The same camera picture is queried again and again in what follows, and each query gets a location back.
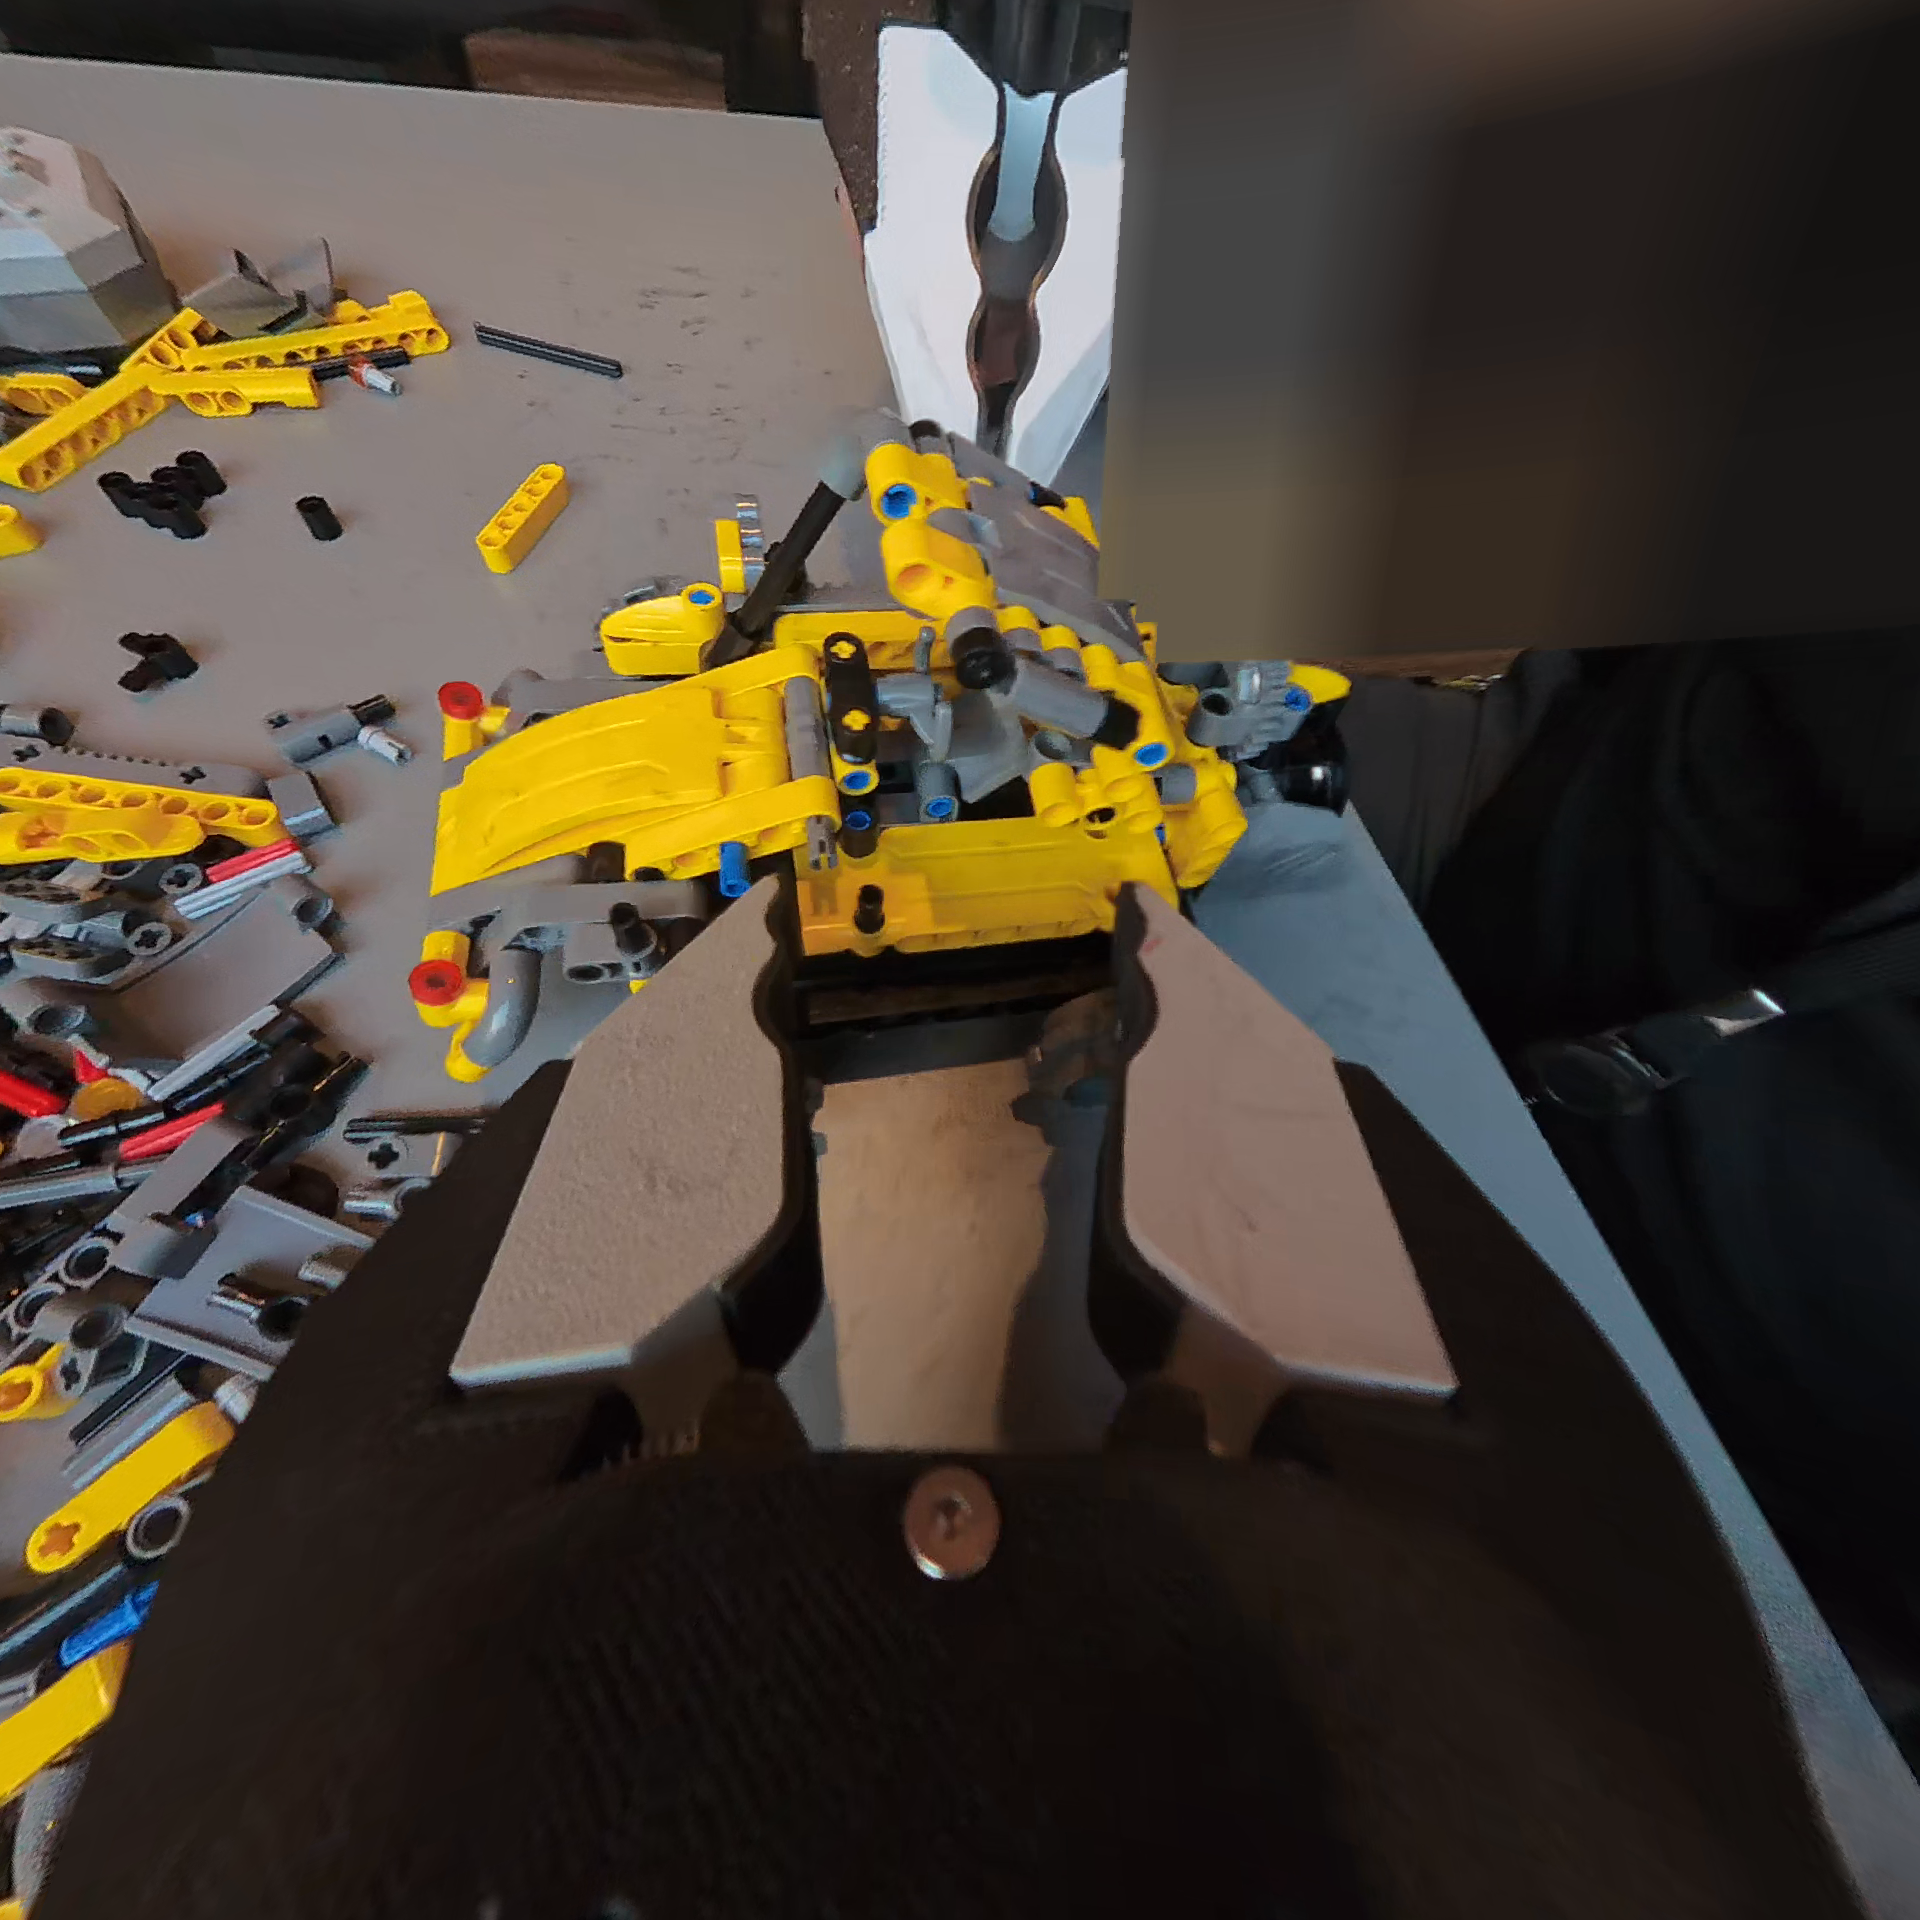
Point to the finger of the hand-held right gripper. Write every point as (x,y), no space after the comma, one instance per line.
(1083,271)
(922,224)

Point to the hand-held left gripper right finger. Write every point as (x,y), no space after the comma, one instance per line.
(1275,1230)

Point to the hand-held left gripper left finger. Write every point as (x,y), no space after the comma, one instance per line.
(630,1230)

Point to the yellow toy brick vehicle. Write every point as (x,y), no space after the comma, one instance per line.
(961,871)

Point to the black axle rod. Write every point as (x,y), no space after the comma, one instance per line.
(548,351)

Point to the pile of dark brick pieces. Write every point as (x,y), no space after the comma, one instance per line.
(181,1051)

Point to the yellow short five-hole beam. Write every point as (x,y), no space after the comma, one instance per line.
(522,518)

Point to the small grey red-tipped pin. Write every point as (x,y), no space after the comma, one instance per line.
(375,378)

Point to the dark grey curved panel piece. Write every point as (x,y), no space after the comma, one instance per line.
(262,293)

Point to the small black bush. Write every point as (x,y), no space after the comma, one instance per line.
(319,518)

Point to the loose yellow beams group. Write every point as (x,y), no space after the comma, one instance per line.
(224,368)

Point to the black pin connector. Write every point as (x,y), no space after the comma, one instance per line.
(158,660)

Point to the black connector cluster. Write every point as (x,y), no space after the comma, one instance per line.
(165,495)

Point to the grey brick battery box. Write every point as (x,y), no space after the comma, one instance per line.
(75,240)

